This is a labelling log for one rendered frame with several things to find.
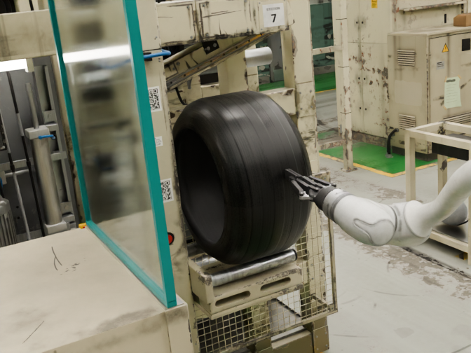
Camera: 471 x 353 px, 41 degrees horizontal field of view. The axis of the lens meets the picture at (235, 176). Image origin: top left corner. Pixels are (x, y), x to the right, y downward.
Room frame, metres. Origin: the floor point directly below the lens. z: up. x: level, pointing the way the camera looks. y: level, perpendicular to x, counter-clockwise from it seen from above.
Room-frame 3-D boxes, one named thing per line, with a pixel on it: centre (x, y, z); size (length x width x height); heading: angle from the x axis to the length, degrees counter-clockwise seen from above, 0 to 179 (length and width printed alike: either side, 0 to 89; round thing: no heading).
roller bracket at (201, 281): (1.99, 0.20, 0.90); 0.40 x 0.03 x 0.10; 26
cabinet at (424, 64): (6.38, -2.19, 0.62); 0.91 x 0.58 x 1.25; 117
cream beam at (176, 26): (2.39, 0.06, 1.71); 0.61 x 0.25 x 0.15; 116
